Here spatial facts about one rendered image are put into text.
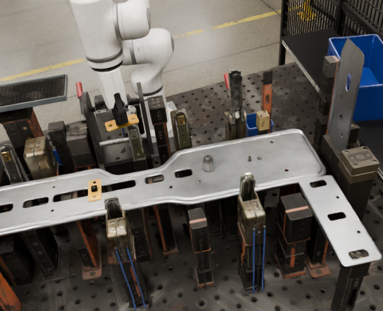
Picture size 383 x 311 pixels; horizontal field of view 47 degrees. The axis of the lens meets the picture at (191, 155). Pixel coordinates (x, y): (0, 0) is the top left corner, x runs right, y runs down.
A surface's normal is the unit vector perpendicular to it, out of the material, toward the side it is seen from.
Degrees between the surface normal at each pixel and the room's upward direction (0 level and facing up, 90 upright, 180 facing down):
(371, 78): 0
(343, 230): 0
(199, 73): 0
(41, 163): 90
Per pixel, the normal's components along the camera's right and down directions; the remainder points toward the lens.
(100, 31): 0.21, 0.66
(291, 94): -0.09, -0.74
